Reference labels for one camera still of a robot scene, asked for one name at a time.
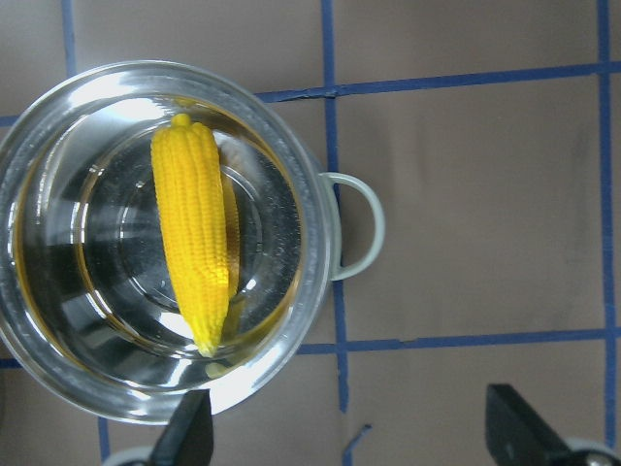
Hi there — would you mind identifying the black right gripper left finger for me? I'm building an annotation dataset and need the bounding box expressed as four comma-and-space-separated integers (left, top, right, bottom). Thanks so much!
150, 389, 214, 466

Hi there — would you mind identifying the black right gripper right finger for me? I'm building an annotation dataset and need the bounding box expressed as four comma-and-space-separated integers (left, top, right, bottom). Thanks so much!
484, 383, 573, 465

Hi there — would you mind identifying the yellow corn cob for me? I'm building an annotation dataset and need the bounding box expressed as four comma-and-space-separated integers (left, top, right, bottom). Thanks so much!
150, 114, 229, 357

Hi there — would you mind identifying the pale green electric pot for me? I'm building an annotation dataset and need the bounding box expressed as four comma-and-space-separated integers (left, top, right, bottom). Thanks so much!
1, 60, 385, 425

